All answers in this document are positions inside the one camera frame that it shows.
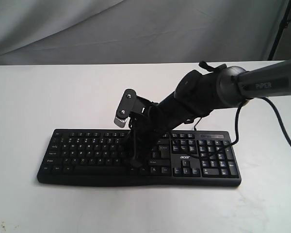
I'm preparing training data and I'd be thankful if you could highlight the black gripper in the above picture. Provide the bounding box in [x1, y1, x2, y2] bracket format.
[122, 97, 192, 167]

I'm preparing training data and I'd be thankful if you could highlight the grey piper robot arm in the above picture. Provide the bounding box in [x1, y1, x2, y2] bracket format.
[114, 60, 291, 167]

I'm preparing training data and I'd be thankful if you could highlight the black acer keyboard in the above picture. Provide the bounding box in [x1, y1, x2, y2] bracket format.
[37, 129, 242, 187]

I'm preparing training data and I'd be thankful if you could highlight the grey backdrop cloth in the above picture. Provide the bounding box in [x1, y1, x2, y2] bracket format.
[0, 0, 288, 65]

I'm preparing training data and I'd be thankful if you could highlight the black tripod stand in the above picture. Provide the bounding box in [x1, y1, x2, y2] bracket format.
[267, 0, 291, 61]

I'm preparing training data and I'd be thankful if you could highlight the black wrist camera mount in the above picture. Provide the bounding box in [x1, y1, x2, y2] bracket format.
[114, 89, 137, 128]

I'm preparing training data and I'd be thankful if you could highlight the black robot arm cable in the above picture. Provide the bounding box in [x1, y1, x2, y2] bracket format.
[169, 97, 291, 162]

